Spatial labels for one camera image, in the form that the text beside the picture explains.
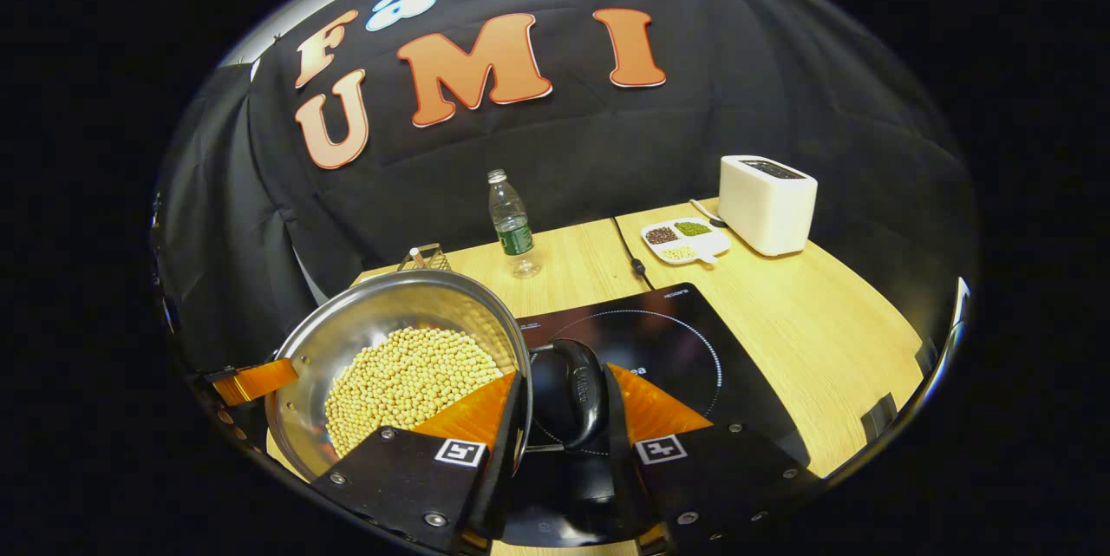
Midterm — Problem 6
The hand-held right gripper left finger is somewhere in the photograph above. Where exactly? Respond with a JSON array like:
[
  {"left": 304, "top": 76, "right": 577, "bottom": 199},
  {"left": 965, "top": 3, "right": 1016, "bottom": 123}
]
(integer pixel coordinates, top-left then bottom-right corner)
[{"left": 310, "top": 370, "right": 530, "bottom": 555}]

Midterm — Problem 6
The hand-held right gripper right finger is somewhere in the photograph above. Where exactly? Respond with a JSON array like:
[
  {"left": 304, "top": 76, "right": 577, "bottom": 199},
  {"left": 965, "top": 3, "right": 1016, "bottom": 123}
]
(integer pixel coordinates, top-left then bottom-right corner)
[{"left": 603, "top": 363, "right": 820, "bottom": 553}]

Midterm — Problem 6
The stainless steel pot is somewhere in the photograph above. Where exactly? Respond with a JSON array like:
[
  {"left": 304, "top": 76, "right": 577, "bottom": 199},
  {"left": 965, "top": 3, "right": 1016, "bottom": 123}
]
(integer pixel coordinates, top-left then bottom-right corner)
[{"left": 264, "top": 270, "right": 608, "bottom": 483}]

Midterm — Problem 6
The black induction cooktop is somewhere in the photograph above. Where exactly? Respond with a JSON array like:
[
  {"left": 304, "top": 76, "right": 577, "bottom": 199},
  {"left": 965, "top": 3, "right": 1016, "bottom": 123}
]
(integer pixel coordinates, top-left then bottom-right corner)
[{"left": 499, "top": 283, "right": 812, "bottom": 548}]

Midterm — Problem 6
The pile of soybeans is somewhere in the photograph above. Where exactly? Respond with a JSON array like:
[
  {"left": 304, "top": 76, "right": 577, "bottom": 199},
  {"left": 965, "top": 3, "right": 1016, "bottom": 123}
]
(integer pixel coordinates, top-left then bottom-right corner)
[{"left": 325, "top": 327, "right": 505, "bottom": 458}]

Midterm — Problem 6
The white divided plate of beans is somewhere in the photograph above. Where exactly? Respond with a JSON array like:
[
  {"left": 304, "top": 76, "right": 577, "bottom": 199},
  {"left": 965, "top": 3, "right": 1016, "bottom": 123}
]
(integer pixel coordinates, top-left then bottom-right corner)
[{"left": 641, "top": 218, "right": 732, "bottom": 266}]

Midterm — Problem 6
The clear plastic water bottle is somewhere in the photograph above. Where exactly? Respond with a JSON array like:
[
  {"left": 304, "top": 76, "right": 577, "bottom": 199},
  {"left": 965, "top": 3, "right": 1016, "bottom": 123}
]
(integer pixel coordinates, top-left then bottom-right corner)
[{"left": 487, "top": 169, "right": 543, "bottom": 279}]

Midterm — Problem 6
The white toaster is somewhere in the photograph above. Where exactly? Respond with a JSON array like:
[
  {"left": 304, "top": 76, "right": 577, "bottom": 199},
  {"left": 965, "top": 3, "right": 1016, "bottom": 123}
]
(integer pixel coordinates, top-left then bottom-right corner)
[{"left": 718, "top": 155, "right": 819, "bottom": 258}]

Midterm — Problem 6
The black backdrop cloth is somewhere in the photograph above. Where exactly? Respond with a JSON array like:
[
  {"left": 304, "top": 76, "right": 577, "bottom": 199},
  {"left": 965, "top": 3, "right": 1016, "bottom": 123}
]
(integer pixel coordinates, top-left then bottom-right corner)
[{"left": 154, "top": 0, "right": 981, "bottom": 375}]

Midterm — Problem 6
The small wire basket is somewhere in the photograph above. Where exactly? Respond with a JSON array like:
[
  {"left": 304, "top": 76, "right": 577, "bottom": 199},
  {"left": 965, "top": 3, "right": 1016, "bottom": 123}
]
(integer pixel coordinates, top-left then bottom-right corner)
[{"left": 397, "top": 244, "right": 454, "bottom": 274}]

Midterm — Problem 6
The black cooktop power cable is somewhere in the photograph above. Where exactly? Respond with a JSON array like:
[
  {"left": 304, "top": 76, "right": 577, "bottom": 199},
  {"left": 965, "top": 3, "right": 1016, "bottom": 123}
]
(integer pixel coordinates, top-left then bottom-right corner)
[{"left": 610, "top": 216, "right": 656, "bottom": 291}]

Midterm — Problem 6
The white toaster cord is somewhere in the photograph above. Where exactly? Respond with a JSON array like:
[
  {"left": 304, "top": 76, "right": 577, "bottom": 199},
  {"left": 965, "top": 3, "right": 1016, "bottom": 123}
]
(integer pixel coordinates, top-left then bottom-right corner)
[{"left": 689, "top": 199, "right": 730, "bottom": 230}]

